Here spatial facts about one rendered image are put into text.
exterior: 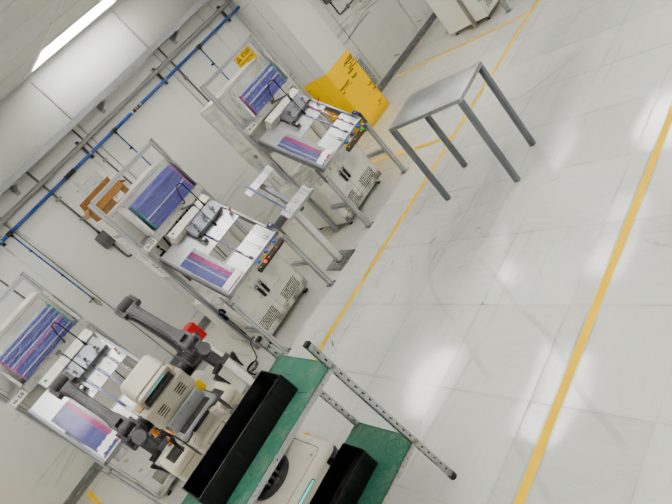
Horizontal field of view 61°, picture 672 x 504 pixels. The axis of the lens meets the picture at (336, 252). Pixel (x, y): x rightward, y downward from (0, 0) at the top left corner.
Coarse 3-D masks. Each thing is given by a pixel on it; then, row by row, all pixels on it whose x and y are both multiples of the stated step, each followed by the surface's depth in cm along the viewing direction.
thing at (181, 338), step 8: (128, 296) 269; (136, 304) 266; (120, 312) 265; (128, 312) 264; (136, 312) 263; (144, 312) 263; (144, 320) 261; (152, 320) 261; (160, 320) 261; (160, 328) 259; (168, 328) 258; (176, 328) 259; (168, 336) 258; (176, 336) 256; (184, 336) 257; (192, 336) 256; (176, 344) 259; (184, 344) 254; (192, 344) 255
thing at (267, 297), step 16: (256, 272) 503; (272, 272) 512; (288, 272) 522; (208, 288) 531; (240, 288) 493; (256, 288) 503; (272, 288) 511; (288, 288) 521; (192, 304) 533; (224, 304) 484; (240, 304) 492; (256, 304) 501; (272, 304) 510; (288, 304) 520; (240, 320) 491; (256, 320) 500; (272, 320) 509; (256, 336) 503
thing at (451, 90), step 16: (480, 64) 413; (448, 80) 430; (464, 80) 409; (416, 96) 454; (432, 96) 430; (448, 96) 408; (464, 96) 396; (496, 96) 426; (400, 112) 453; (416, 112) 429; (432, 112) 412; (464, 112) 398; (512, 112) 431; (432, 128) 479; (480, 128) 403; (400, 144) 451; (448, 144) 484; (496, 144) 412; (416, 160) 457; (464, 160) 495; (432, 176) 465; (512, 176) 423
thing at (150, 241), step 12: (168, 156) 483; (180, 168) 484; (192, 180) 495; (132, 216) 457; (168, 216) 475; (144, 228) 464; (144, 240) 473; (156, 240) 470; (300, 264) 512; (288, 348) 483
